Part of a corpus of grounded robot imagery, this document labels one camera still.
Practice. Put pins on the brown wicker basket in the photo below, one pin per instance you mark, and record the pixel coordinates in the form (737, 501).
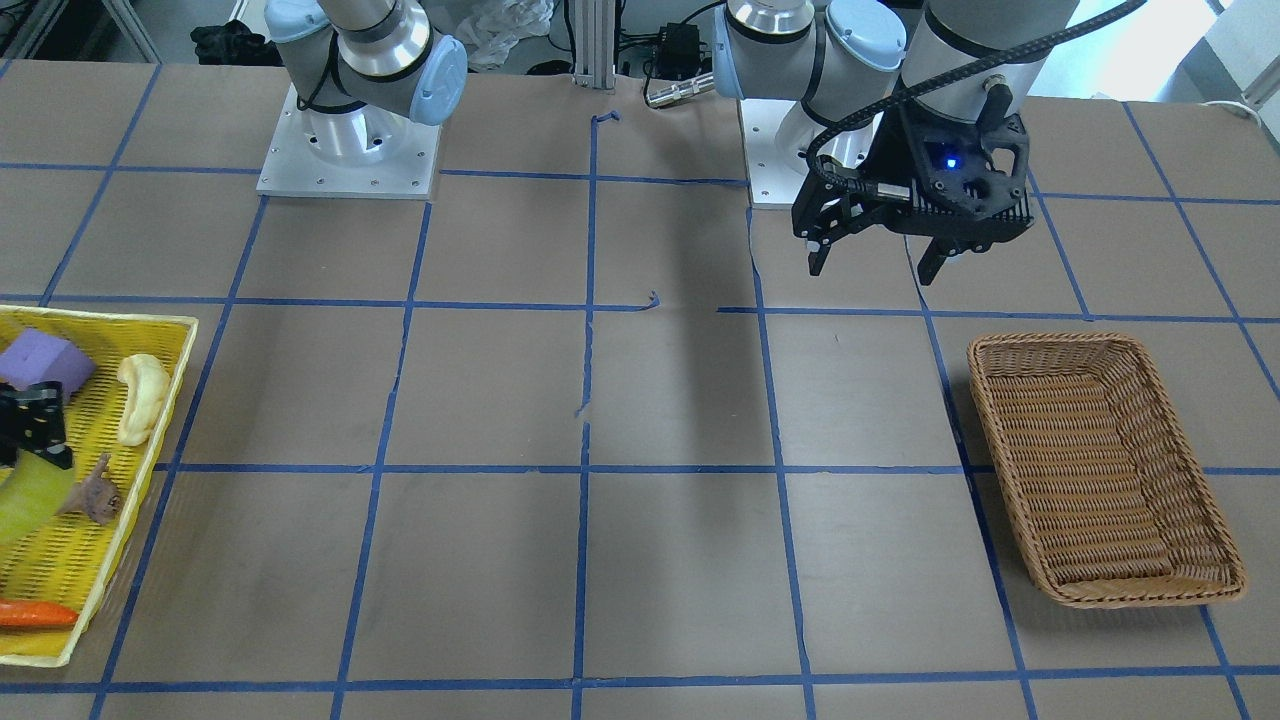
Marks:
(1108, 504)

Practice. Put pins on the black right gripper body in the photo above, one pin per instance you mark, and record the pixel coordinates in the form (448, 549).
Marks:
(26, 424)

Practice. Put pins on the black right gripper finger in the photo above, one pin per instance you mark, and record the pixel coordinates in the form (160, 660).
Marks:
(44, 433)

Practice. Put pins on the orange toy carrot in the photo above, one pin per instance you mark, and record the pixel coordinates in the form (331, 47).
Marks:
(35, 614)

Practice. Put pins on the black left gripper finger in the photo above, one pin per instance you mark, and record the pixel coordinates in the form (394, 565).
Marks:
(818, 252)
(934, 257)

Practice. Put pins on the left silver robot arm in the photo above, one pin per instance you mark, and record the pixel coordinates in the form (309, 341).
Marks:
(835, 57)

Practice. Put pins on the purple foam block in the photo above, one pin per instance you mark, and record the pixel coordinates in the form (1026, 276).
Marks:
(38, 357)

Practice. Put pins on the yellow tape roll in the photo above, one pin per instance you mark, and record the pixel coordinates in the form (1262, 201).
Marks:
(32, 495)

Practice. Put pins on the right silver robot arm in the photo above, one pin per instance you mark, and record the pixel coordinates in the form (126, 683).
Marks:
(133, 183)

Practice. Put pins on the cream toy banana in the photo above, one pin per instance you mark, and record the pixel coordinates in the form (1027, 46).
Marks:
(146, 386)

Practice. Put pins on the aluminium frame post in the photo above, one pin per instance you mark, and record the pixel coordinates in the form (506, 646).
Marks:
(594, 30)

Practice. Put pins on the yellow plastic mesh tray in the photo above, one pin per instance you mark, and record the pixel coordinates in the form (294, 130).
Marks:
(70, 559)

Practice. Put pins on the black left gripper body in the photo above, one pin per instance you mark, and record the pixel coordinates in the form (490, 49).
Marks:
(893, 150)

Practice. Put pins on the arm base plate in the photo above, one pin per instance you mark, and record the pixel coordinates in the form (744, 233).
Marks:
(367, 154)
(775, 135)

